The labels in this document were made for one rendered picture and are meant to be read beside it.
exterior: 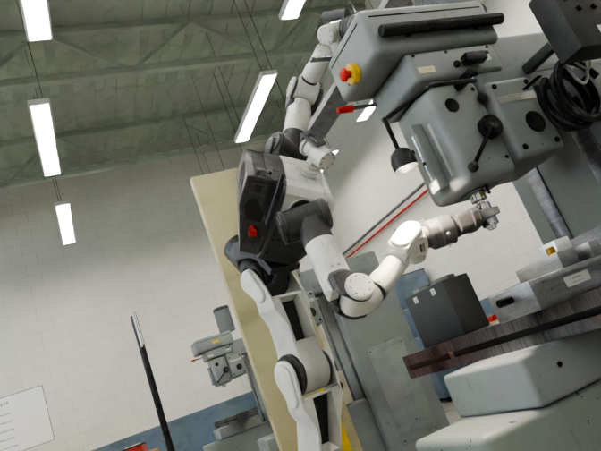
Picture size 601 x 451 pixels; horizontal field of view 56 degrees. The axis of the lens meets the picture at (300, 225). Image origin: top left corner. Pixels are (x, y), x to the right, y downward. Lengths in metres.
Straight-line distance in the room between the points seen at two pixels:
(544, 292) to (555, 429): 0.31
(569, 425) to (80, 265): 9.86
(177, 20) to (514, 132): 7.08
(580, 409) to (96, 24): 7.56
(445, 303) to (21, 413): 9.01
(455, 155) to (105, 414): 9.14
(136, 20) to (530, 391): 7.56
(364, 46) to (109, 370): 9.12
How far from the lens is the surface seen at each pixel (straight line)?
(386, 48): 1.67
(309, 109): 2.13
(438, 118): 1.67
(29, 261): 10.88
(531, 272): 1.53
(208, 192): 3.33
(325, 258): 1.52
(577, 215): 2.00
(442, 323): 1.96
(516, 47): 1.99
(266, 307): 1.91
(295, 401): 1.87
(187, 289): 10.72
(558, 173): 2.01
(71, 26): 8.22
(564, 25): 1.73
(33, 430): 10.33
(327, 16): 2.05
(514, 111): 1.80
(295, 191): 1.70
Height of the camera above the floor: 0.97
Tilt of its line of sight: 15 degrees up
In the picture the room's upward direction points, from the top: 21 degrees counter-clockwise
